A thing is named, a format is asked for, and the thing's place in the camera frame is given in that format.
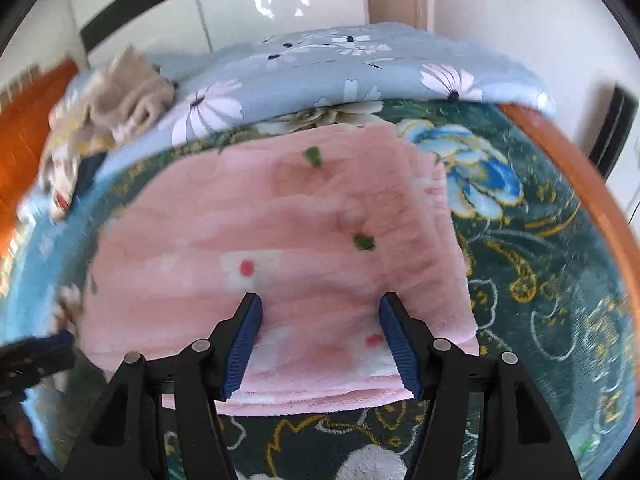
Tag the pink floral fleece garment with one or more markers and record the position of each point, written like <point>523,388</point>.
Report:
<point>320,224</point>

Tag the person left hand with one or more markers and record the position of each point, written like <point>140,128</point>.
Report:
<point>20,428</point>

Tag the white black glossy wardrobe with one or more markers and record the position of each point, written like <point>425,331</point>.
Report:
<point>198,26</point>

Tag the orange wooden headboard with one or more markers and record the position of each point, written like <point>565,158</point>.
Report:
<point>24,129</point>

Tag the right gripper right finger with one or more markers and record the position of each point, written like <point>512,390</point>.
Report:
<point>484,412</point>

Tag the teal floral bed blanket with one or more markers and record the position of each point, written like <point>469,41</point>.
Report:
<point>543,281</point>

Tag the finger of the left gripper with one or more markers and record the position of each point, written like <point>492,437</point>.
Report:
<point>61,340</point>

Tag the wall switch panel row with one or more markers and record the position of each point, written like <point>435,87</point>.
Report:
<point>16,86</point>

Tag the orange wooden footboard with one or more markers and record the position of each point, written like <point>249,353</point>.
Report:
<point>590,189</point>

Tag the black wall radiator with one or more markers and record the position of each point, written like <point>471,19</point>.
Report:
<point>615,131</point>

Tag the beige car print garment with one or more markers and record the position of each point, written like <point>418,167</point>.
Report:
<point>58,177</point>

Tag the black garment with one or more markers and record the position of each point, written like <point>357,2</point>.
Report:
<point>87,170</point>

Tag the light blue daisy quilt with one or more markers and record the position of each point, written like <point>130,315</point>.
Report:
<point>284,83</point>

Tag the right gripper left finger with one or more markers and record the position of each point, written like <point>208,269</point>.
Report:
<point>124,435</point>

